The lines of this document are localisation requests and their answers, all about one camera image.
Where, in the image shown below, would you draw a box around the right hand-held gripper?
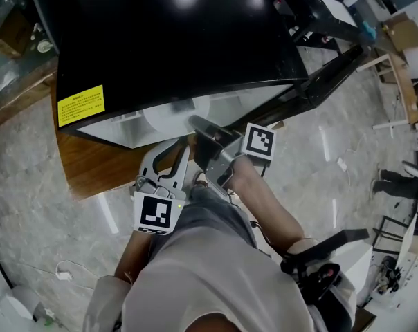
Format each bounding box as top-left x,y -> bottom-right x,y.
188,114 -> 278,197

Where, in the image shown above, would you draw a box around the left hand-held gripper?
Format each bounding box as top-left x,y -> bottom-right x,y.
129,138 -> 191,237

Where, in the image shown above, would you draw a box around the large black panel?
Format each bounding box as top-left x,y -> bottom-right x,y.
55,0 -> 365,150

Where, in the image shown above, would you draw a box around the person's right forearm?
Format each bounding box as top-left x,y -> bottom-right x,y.
226,156 -> 321,256

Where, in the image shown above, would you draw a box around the person's left forearm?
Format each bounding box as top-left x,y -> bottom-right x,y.
113,232 -> 155,286

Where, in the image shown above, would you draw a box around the person's brown shoe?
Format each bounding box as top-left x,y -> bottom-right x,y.
191,171 -> 208,188

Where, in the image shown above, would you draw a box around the person's grey trousers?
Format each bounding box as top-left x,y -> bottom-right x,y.
148,185 -> 266,266

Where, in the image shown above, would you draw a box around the dark wooden hairpin-leg table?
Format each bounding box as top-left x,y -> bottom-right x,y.
51,81 -> 286,202

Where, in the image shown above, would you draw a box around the person's white shirt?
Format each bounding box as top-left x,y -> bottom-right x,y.
82,226 -> 358,332

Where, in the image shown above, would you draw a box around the dark wooden platform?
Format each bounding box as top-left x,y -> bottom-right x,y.
0,56 -> 60,128

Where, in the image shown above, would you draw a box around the light wooden white-leg desk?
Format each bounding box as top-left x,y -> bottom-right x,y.
356,52 -> 418,131

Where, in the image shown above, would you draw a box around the brown cardboard box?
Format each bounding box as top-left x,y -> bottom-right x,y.
0,10 -> 34,59

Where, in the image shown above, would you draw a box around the flat cardboard sheet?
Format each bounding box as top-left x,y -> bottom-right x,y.
381,11 -> 418,53

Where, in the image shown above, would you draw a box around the white power adapter with cable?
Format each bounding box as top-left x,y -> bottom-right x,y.
54,259 -> 74,282

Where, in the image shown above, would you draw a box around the black worn recording rig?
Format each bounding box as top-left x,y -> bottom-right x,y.
280,228 -> 371,308

